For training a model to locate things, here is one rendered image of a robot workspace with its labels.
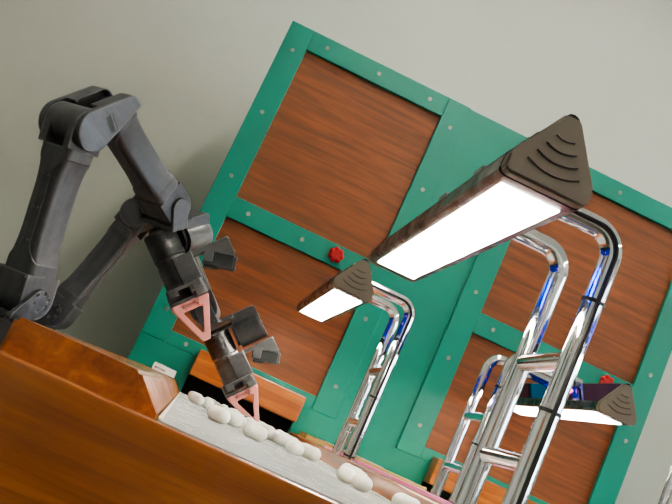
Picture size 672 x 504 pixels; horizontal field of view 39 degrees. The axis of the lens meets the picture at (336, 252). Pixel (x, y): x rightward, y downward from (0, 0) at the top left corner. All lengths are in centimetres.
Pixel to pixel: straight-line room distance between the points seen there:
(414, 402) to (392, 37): 154
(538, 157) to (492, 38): 291
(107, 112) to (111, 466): 86
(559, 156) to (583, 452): 196
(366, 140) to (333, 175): 14
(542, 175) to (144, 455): 40
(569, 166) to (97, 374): 42
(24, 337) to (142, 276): 260
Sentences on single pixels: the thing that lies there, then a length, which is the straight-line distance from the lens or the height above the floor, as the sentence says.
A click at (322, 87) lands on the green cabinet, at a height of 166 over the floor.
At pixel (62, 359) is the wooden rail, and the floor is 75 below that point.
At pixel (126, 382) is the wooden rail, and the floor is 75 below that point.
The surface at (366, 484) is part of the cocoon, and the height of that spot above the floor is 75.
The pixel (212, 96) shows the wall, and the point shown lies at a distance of 340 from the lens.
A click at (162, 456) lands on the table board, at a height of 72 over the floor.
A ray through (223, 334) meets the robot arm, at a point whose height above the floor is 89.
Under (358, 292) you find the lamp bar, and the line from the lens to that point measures 175.
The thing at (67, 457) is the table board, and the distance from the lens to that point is 67.
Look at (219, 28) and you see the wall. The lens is 348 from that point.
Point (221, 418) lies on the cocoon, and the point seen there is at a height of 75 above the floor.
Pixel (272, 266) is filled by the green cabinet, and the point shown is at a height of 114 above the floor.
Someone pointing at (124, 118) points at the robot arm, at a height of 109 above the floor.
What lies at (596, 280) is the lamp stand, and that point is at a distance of 106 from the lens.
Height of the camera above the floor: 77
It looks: 11 degrees up
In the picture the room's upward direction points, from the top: 24 degrees clockwise
